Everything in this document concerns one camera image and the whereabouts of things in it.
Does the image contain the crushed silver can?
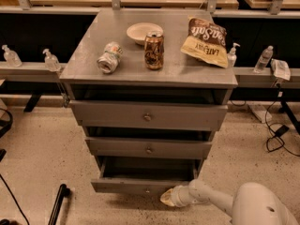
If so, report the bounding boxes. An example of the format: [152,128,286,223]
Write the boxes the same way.
[97,41,123,74]

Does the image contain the brown chip bag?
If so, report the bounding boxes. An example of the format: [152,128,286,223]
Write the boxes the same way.
[181,17,228,68]

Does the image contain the grey bottom drawer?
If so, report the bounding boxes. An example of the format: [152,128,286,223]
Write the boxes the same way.
[91,157,203,196]

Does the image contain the grey drawer cabinet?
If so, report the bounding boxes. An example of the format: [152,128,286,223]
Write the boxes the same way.
[59,8,239,173]

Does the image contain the grey top drawer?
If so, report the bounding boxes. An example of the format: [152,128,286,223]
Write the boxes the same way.
[70,100,228,131]

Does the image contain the white pump bottle right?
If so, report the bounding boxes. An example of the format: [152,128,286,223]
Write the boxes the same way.
[227,42,239,68]

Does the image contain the black chair base left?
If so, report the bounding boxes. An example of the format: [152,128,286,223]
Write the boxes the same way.
[0,109,13,162]

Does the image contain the grey drawer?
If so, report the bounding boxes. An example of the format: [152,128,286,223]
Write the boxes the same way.
[70,100,228,131]
[85,136,212,159]
[91,157,203,196]

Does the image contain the clear sanitizer bottle far left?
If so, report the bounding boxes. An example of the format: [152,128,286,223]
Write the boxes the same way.
[2,45,22,68]

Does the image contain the clear sanitizer bottle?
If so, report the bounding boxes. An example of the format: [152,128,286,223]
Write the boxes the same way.
[42,49,61,72]
[2,45,22,68]

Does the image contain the clear water bottle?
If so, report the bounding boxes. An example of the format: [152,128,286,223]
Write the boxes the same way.
[254,46,274,73]

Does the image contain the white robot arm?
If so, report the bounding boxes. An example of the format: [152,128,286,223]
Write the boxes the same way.
[160,179,299,225]

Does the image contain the black power adapter cable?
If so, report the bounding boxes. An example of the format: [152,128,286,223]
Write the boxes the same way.
[264,84,300,158]

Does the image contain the brown soda can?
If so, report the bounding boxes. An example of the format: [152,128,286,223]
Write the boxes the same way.
[144,31,164,70]

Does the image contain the crumpled white paper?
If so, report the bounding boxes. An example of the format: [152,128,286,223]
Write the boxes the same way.
[271,59,291,81]

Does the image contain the grey middle drawer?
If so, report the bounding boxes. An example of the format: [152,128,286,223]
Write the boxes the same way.
[85,136,212,159]

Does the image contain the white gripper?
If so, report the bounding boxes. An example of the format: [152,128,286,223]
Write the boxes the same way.
[160,186,192,207]

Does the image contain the white paper bowl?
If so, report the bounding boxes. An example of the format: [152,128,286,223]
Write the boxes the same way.
[127,22,163,46]

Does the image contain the black pole on floor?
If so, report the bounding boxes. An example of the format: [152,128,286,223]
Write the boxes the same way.
[48,184,70,225]

